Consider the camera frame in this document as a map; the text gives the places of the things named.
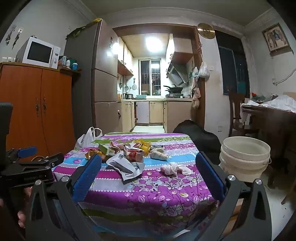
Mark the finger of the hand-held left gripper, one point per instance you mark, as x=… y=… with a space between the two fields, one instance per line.
x=49 y=160
x=27 y=151

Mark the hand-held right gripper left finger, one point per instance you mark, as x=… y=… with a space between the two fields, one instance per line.
x=87 y=178

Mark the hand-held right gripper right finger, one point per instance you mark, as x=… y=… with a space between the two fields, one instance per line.
x=210 y=178

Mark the orange packet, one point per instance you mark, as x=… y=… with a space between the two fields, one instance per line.
x=92 y=153

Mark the green box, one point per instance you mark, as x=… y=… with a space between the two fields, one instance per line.
x=103 y=148

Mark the grey and white plastic wrapper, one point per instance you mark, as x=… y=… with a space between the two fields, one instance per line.
x=124 y=170

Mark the white plastic bucket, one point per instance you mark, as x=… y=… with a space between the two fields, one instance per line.
x=245 y=144
x=242 y=170

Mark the red and white packet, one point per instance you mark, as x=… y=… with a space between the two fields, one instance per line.
x=133 y=154

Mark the white patterned packet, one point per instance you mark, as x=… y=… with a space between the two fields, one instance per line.
x=159 y=154

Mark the person's left hand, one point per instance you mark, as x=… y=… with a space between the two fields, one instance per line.
x=21 y=219

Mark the crumpled white tissue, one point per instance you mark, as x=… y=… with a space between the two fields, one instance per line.
x=174 y=169

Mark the white plastic shopping bag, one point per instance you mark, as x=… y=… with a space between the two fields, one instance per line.
x=86 y=139

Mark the large black bag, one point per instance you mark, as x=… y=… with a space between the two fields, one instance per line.
x=198 y=134

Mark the striped floral tablecloth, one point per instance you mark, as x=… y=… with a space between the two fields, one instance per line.
x=161 y=192

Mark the orange wooden cabinet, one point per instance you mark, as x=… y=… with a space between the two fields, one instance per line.
x=27 y=97

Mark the small black packet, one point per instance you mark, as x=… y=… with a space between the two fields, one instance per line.
x=156 y=146

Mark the yellow wrapper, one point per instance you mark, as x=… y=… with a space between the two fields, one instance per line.
x=144 y=145

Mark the dark wooden chair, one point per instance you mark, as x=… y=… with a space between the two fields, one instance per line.
x=235 y=111

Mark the hanging beige net bag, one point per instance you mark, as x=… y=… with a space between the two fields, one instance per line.
x=195 y=103

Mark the wooden dining table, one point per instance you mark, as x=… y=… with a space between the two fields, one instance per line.
x=272 y=125

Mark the beige kitchen base cabinets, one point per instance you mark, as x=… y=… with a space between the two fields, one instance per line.
x=157 y=112

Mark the steel kettle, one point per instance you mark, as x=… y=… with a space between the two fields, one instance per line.
x=124 y=96

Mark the hanging pink cloth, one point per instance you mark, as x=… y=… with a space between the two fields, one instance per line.
x=196 y=89

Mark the gas stove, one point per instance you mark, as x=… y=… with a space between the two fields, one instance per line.
x=174 y=95

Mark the black wok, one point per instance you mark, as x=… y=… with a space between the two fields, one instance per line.
x=174 y=88

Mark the blue cup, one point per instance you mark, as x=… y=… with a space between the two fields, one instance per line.
x=74 y=66

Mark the green basin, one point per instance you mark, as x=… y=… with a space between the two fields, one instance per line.
x=141 y=96

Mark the hanging kitchen utensil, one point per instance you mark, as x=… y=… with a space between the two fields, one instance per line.
x=134 y=86
x=120 y=84
x=126 y=87

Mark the white microwave oven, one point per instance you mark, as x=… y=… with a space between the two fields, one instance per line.
x=39 y=52

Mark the white crumpled cloth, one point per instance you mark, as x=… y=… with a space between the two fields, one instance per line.
x=279 y=102

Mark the hanging white plastic bag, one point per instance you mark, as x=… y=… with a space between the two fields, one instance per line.
x=204 y=71

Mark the steel range hood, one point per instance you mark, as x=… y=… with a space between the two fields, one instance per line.
x=179 y=69

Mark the grey refrigerator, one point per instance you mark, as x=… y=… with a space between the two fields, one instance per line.
x=104 y=60

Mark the barred kitchen window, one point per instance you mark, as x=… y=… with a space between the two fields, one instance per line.
x=149 y=77

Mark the dark window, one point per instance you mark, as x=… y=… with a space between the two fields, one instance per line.
x=231 y=60

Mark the green item on refrigerator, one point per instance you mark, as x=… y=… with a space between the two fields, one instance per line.
x=75 y=31

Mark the kitchen ceiling light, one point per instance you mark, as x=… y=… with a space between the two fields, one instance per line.
x=153 y=42

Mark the low wall outlet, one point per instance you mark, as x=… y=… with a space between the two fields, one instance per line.
x=219 y=128

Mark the dark wall decoration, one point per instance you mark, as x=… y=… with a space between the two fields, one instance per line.
x=10 y=34
x=18 y=37

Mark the beige wall cabinets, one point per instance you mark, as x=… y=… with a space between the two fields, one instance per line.
x=123 y=62

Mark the gold round wall plate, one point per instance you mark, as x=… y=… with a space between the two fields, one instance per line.
x=206 y=30

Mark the framed wall picture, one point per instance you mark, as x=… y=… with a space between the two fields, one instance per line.
x=276 y=38

